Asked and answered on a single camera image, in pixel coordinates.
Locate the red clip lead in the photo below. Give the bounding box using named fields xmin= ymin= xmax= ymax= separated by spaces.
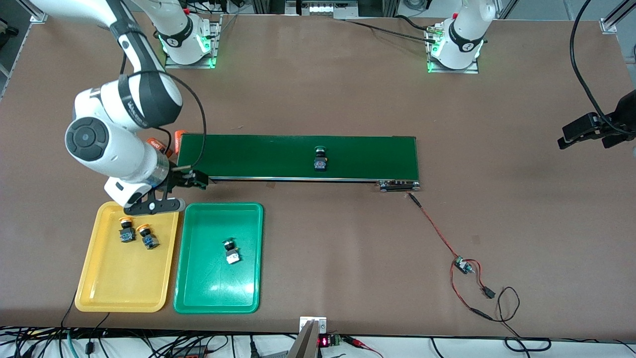
xmin=343 ymin=336 xmax=384 ymax=358

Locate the short red wire pair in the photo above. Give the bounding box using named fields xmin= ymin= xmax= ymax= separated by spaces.
xmin=467 ymin=259 xmax=490 ymax=291

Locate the black cable across table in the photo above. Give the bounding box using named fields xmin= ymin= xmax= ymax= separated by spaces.
xmin=343 ymin=15 xmax=440 ymax=44

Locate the aluminium frame rack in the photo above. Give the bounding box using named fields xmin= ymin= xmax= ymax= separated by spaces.
xmin=251 ymin=0 xmax=403 ymax=20

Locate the silver camera mount bracket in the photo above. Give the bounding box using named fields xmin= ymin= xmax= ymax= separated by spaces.
xmin=287 ymin=316 xmax=328 ymax=358

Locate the green plastic tray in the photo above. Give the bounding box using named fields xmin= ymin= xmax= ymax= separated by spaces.
xmin=173 ymin=202 xmax=264 ymax=315

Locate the red conveyor power cable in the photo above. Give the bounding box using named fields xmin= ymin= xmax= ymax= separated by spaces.
xmin=407 ymin=193 xmax=462 ymax=262

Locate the thin black looped cable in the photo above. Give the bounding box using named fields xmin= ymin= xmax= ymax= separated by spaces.
xmin=494 ymin=286 xmax=552 ymax=353

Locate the teal cable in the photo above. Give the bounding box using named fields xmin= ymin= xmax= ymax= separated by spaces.
xmin=64 ymin=329 xmax=80 ymax=358

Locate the yellow plastic tray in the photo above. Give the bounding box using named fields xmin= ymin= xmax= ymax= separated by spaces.
xmin=75 ymin=201 xmax=180 ymax=313

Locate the thin black cable with plug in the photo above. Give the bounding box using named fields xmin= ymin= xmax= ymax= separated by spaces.
xmin=85 ymin=312 xmax=111 ymax=355

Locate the green conveyor belt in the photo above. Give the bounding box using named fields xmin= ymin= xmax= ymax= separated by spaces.
xmin=174 ymin=133 xmax=422 ymax=193

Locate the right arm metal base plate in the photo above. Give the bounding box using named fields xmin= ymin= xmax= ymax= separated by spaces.
xmin=165 ymin=14 xmax=220 ymax=69

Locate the black round floor object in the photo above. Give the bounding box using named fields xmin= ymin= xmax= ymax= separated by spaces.
xmin=0 ymin=19 xmax=19 ymax=48

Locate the yellow-capped push button switch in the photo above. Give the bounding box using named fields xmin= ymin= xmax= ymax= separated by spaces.
xmin=136 ymin=224 xmax=159 ymax=250
xmin=118 ymin=217 xmax=138 ymax=244

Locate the black cable tangle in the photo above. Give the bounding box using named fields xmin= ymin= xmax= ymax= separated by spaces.
xmin=0 ymin=326 xmax=299 ymax=358

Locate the long red wire pair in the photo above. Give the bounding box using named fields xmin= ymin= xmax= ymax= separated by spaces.
xmin=450 ymin=261 xmax=495 ymax=321

